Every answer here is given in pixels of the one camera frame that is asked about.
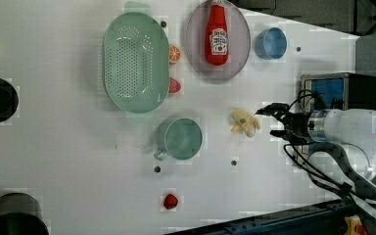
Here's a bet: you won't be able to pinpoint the silver blue toaster appliance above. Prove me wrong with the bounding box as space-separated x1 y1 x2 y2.
299 72 376 113

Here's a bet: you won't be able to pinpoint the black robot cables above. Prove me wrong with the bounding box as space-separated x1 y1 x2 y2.
283 89 376 216

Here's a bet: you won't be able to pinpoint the plush orange slice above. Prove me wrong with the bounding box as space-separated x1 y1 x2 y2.
169 45 181 65

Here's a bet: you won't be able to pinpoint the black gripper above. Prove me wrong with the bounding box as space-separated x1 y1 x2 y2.
256 103 310 145

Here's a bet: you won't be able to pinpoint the blue cup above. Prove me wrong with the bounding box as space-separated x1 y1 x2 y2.
254 27 288 60

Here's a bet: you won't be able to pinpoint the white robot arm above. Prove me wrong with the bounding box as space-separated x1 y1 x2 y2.
257 103 376 201

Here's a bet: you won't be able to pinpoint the red plush strawberry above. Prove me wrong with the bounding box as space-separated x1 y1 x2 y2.
163 194 179 210

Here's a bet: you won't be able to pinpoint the green mug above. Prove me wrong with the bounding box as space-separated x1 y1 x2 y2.
154 117 203 161

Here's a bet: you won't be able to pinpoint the red plush fruit by colander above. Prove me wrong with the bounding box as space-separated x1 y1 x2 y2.
168 77 181 94

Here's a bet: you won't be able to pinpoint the grey round plate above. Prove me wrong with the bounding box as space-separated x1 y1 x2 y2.
185 0 251 79

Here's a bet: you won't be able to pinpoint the blue metal table frame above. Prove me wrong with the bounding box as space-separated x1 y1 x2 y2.
167 200 355 235

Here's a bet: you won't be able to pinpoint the red plush ketchup bottle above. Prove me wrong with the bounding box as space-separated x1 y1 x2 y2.
205 0 229 66

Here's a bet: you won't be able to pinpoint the yellow plush peeled banana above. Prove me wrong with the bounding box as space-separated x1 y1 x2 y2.
231 110 260 138

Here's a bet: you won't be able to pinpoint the dark pot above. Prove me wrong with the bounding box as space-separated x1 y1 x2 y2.
0 193 50 235

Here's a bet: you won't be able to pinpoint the green plastic colander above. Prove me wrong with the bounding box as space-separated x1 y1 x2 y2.
103 1 169 121

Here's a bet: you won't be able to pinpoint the yellow red emergency button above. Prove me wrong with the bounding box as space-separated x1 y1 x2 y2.
344 215 368 235

